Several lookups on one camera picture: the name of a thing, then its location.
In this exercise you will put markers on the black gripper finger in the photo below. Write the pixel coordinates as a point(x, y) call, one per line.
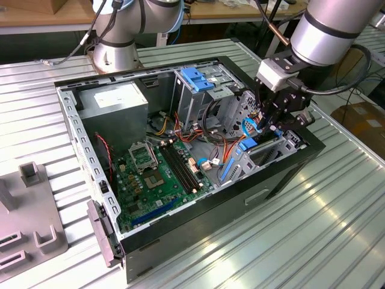
point(297, 122)
point(263, 111)

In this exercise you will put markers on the hard disk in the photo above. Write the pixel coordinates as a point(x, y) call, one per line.
point(248, 144)

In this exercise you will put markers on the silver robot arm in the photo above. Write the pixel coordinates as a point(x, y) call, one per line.
point(328, 33)

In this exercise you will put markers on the large cardboard box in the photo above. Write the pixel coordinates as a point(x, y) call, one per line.
point(361, 120)

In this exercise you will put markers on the blue drive bay latch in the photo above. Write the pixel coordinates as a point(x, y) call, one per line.
point(197, 79)

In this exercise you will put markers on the black RAM slot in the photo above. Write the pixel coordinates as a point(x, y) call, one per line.
point(175, 170)
point(179, 168)
point(187, 165)
point(183, 166)

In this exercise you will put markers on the metal slat side table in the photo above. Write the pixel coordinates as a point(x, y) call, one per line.
point(377, 51)

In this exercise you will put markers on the wooden desk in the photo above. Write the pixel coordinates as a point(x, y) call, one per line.
point(228, 13)

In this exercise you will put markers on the black open PC case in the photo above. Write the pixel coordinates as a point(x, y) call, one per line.
point(210, 216)

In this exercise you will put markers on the green motherboard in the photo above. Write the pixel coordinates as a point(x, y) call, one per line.
point(167, 192)

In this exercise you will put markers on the blue expansion slot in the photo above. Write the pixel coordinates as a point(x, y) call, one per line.
point(155, 212)

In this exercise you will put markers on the grey power supply unit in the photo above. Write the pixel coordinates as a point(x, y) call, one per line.
point(114, 120)

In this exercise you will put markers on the expansion card retention latch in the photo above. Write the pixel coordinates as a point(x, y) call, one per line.
point(102, 228)

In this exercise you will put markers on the small cardboard box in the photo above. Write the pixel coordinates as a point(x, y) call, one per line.
point(69, 6)

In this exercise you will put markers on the grey parts rack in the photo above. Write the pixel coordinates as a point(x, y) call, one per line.
point(30, 210)

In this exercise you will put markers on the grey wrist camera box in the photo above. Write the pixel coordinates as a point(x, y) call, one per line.
point(276, 73)

